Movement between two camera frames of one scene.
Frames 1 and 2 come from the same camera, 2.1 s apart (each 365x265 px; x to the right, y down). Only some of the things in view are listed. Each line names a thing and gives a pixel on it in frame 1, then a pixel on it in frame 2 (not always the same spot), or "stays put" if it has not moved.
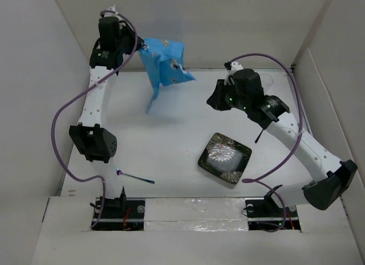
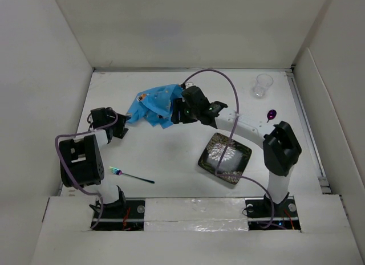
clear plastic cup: (267, 81) stays put
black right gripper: (215, 100) -> (178, 105)
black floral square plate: (224, 158) stays put
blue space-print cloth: (163, 59) -> (154, 106)
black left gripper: (126, 28) -> (121, 129)
